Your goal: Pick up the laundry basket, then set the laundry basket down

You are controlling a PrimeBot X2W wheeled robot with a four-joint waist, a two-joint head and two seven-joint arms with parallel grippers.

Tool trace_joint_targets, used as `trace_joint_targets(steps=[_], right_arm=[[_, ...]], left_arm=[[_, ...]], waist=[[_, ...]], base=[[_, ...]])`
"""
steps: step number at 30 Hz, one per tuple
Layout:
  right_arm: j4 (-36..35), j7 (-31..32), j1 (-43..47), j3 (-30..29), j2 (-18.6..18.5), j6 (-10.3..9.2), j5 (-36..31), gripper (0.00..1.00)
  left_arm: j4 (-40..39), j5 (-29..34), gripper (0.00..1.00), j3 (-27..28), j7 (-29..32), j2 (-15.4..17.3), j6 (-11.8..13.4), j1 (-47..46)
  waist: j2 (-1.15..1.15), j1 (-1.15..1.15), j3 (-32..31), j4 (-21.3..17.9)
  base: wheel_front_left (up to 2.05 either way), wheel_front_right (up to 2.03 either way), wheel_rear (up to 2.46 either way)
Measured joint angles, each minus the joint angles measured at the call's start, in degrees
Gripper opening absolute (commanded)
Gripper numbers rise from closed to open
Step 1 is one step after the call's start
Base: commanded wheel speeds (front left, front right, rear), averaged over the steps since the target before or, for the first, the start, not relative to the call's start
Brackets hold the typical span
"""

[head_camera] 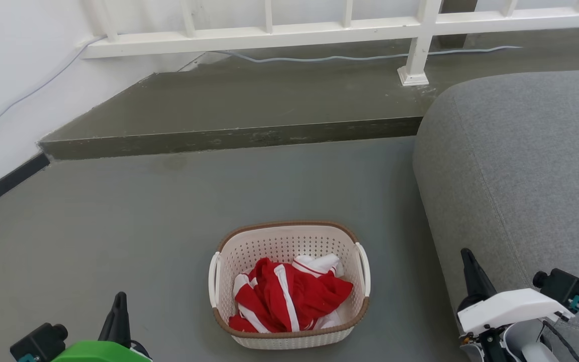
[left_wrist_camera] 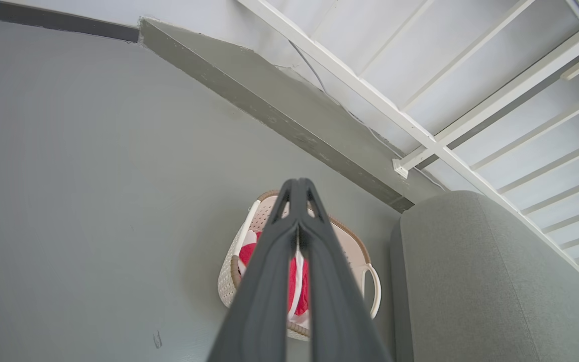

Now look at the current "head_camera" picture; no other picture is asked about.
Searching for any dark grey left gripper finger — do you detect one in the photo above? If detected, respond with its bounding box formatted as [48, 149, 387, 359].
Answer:
[98, 292, 132, 348]

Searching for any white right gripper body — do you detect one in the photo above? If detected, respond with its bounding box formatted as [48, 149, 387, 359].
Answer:
[457, 288, 575, 362]

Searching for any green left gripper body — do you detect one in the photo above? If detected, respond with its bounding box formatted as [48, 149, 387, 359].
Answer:
[52, 340, 152, 362]

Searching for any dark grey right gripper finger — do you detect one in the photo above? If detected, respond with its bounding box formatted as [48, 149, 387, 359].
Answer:
[457, 248, 498, 313]

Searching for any cream perforated laundry basket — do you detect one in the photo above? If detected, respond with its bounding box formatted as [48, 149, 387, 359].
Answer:
[209, 220, 371, 350]

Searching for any grey fabric sofa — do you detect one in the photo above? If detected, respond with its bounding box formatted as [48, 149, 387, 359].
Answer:
[413, 69, 579, 362]

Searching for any red and white garment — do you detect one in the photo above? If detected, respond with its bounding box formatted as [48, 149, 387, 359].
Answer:
[228, 254, 354, 334]

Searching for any black baseboard strip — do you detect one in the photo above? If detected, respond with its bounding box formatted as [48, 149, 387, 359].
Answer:
[0, 152, 51, 220]

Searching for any white wooden railing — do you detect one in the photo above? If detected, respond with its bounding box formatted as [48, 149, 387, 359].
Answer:
[81, 0, 579, 86]

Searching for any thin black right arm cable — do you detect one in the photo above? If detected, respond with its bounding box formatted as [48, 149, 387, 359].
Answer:
[543, 321, 579, 362]

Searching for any thin grey wall cable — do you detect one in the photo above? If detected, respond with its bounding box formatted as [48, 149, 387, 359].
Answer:
[0, 36, 105, 143]

